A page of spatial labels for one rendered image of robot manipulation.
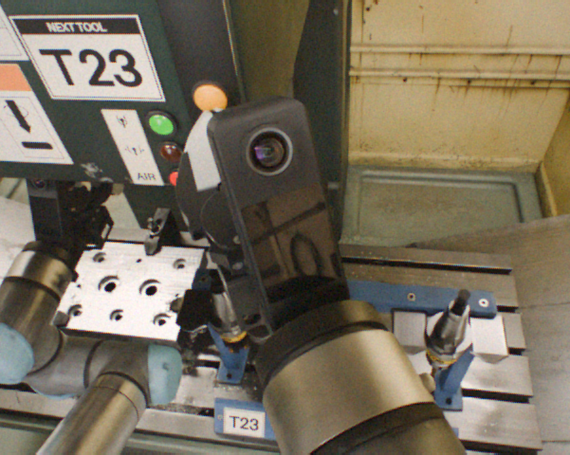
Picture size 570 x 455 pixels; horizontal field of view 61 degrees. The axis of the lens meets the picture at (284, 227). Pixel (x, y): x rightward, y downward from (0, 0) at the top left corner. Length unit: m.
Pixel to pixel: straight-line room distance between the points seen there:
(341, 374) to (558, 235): 1.28
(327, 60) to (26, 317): 0.81
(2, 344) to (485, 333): 0.63
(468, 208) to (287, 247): 1.56
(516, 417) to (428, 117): 0.99
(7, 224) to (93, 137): 1.38
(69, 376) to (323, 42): 0.82
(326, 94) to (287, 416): 1.03
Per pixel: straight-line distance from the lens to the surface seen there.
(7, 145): 0.52
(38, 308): 0.67
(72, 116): 0.46
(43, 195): 0.70
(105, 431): 0.60
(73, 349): 0.72
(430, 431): 0.22
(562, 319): 1.33
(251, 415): 0.98
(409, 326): 0.75
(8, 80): 0.46
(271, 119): 0.22
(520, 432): 1.07
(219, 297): 0.70
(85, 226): 0.73
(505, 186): 1.88
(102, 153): 0.47
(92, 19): 0.39
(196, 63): 0.37
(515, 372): 1.12
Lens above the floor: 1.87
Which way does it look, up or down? 50 degrees down
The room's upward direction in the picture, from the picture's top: 7 degrees counter-clockwise
